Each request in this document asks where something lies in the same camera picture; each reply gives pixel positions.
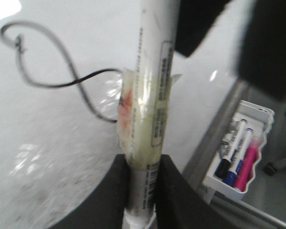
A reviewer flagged black caster wheel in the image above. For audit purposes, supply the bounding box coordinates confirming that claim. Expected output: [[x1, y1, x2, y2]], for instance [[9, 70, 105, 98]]
[[263, 163, 277, 176]]

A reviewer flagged white marker holder tray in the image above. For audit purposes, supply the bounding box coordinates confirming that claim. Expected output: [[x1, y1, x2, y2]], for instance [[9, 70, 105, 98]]
[[201, 100, 275, 203]]

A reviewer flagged white whiteboard with metal frame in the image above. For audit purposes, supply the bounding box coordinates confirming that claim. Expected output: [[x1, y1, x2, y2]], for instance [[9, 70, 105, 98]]
[[0, 0, 254, 229]]

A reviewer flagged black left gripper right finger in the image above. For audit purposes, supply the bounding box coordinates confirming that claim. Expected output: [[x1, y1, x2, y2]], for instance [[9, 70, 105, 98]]
[[155, 155, 219, 229]]

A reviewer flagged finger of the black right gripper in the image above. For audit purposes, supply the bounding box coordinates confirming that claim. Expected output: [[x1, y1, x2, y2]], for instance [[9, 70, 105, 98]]
[[175, 0, 230, 57], [237, 0, 286, 100]]

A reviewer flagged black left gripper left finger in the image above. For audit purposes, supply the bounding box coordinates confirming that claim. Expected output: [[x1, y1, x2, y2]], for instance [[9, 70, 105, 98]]
[[50, 154, 129, 229]]

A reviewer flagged blue capped whiteboard marker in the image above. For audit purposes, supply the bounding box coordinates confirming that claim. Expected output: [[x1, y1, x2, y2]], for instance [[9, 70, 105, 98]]
[[223, 128, 254, 187]]

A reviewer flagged black capped whiteboard marker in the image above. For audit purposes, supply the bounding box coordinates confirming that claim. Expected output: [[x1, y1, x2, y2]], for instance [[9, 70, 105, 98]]
[[215, 119, 247, 178]]

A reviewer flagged pink highlighter marker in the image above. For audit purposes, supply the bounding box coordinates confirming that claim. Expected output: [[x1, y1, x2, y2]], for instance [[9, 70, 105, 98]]
[[234, 139, 260, 192]]

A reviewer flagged white black whiteboard marker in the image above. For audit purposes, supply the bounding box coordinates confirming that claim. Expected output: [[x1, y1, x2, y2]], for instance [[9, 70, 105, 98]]
[[117, 0, 181, 229]]

